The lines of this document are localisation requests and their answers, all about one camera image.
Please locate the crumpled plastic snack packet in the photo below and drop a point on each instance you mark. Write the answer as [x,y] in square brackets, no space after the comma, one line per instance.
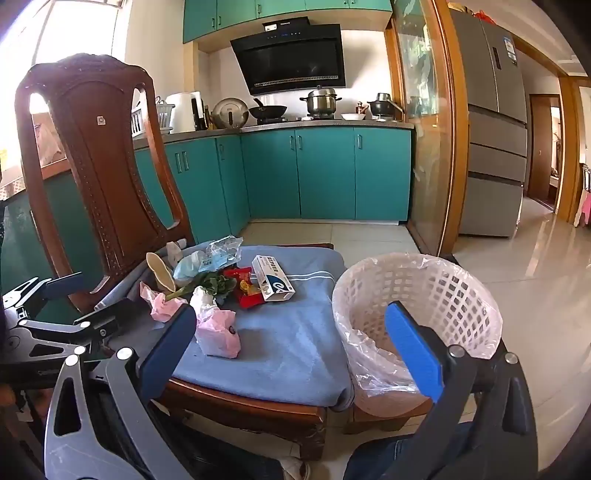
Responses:
[226,249]

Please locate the carved wooden chair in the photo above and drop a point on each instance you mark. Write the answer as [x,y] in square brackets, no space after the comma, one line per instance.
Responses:
[101,161]

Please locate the blue striped towel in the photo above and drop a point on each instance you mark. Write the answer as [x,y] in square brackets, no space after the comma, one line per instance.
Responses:
[277,341]

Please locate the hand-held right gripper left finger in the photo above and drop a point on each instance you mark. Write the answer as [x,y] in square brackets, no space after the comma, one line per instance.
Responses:
[168,350]

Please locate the wooden door frame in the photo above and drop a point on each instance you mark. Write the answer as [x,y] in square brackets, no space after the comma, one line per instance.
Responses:
[570,147]

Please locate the black range hood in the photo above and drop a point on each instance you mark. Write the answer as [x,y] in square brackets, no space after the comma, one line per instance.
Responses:
[291,60]

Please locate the teal wall cabinets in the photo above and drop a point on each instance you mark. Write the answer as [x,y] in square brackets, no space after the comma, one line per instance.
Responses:
[231,14]

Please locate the white kitchen appliance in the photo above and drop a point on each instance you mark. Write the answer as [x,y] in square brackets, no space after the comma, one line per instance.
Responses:
[182,113]

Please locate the red snack wrapper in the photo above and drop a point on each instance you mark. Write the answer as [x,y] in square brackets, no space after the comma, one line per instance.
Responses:
[249,302]

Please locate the green vegetable leaf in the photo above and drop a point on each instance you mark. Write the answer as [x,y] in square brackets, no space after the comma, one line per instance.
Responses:
[217,284]

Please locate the steel pot with lid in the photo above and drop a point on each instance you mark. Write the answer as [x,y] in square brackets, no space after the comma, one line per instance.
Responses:
[321,104]

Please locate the pink plastic bag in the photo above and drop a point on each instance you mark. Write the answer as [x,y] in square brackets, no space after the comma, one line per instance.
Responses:
[159,307]

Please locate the black wok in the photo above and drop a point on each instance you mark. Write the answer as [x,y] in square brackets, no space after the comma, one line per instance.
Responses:
[268,111]

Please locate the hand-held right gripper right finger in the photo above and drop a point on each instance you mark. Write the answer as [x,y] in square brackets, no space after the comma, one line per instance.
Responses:
[411,350]

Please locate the wood-framed glass sliding door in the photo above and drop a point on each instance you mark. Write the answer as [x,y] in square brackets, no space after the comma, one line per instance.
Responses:
[429,138]

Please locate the grey refrigerator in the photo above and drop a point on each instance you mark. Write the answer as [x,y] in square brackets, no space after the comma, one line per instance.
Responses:
[489,138]

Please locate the white plastic lattice basket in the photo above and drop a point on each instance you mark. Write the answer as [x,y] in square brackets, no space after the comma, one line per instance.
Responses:
[461,295]

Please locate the beige peel piece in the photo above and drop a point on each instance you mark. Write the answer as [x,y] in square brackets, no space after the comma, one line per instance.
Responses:
[159,270]

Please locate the white bowl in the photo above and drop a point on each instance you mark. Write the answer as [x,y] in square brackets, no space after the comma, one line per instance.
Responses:
[353,117]

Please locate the black cooking pot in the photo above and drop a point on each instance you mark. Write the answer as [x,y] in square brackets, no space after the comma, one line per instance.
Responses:
[381,108]

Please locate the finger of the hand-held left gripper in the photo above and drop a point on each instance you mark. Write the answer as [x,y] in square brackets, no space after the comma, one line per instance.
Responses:
[64,282]
[117,316]

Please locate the white dish rack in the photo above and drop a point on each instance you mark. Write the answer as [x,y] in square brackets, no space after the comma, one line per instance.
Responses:
[147,121]

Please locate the white tissue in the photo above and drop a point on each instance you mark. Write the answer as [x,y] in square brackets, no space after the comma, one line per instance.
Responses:
[203,297]

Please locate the person's leg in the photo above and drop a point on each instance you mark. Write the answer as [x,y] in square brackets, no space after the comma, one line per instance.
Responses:
[415,454]

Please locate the white medicine box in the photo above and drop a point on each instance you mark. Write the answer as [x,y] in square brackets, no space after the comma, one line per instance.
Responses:
[272,281]

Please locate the round steel pan lid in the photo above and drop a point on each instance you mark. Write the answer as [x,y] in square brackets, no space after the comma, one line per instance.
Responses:
[229,114]

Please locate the light blue face mask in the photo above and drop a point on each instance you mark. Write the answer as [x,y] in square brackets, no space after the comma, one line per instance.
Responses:
[189,272]

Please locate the pink tissue packet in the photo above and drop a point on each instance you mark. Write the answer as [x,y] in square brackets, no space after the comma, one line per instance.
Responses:
[217,332]

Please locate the clear plastic bin liner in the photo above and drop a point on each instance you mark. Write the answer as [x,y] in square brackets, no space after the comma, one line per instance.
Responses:
[364,369]

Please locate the teal base kitchen cabinets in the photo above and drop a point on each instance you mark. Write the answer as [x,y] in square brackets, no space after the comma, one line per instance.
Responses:
[323,175]

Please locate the person's white shoe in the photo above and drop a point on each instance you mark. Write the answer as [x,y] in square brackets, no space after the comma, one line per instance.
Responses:
[295,468]

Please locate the bright window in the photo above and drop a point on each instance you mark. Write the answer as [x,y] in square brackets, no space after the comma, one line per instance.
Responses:
[69,32]

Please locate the low wooden stool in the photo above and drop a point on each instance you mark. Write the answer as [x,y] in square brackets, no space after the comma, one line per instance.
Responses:
[369,417]

